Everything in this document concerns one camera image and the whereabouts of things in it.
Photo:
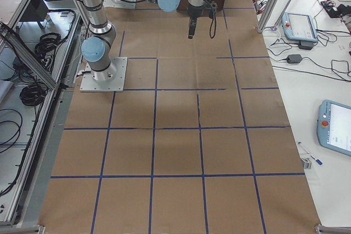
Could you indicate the black power brick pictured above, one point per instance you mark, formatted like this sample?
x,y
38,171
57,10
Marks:
x,y
294,59

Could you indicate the small grey metal clip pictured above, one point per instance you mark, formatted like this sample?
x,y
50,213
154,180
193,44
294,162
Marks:
x,y
306,163

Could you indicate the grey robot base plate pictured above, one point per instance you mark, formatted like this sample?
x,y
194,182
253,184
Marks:
x,y
110,80

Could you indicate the aluminium side frame rail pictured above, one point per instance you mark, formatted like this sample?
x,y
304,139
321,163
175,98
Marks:
x,y
21,126

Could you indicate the brown paper table cover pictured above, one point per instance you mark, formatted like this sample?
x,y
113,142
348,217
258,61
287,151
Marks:
x,y
198,142

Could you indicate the lower teach pendant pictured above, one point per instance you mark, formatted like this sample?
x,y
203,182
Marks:
x,y
333,126

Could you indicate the teach pendant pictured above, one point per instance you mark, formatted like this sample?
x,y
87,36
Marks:
x,y
333,126
299,27

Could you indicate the upper teach pendant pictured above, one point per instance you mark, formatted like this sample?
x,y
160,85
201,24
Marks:
x,y
299,27

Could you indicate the blue pen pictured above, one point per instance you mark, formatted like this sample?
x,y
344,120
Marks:
x,y
319,162

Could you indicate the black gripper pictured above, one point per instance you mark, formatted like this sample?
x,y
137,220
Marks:
x,y
195,10

